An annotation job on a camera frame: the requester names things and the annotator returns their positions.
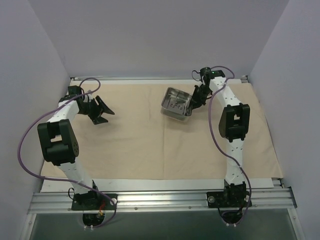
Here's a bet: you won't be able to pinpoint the stainless steel instrument tray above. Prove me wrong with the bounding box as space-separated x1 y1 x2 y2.
160 87 192 122

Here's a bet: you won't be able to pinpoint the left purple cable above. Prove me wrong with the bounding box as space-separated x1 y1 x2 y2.
17 77 118 228

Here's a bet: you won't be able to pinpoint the steel surgical scissors forceps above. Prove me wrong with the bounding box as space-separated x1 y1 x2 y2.
168 98 186 111

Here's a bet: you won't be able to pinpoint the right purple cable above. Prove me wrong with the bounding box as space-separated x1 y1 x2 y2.
208 65 252 223

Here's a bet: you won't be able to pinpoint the front aluminium rail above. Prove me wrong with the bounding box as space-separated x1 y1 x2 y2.
27 190 296 214

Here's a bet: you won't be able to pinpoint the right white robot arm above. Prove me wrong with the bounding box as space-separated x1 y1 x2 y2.
186 66 250 189

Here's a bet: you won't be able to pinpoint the right side aluminium rail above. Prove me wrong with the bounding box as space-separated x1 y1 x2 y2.
241 76 298 208

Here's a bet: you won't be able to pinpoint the beige cloth surgical kit wrap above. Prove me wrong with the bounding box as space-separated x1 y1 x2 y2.
39 82 284 180

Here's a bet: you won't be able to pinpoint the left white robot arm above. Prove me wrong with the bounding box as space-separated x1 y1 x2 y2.
37 85 115 210

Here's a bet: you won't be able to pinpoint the purple cable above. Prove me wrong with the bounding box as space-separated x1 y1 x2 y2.
208 65 252 223
17 77 118 228

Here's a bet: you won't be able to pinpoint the back aluminium rail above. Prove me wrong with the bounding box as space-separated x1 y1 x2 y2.
70 75 248 81

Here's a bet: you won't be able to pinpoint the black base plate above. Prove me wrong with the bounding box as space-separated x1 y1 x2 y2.
206 191 249 209
71 191 116 211

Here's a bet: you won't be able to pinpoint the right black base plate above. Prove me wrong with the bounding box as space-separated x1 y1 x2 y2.
206 191 249 209

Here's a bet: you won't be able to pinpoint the aluminium rail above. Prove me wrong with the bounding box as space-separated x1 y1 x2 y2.
70 75 248 81
241 76 298 208
27 190 296 214

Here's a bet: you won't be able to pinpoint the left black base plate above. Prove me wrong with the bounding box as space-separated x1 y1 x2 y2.
71 191 116 211

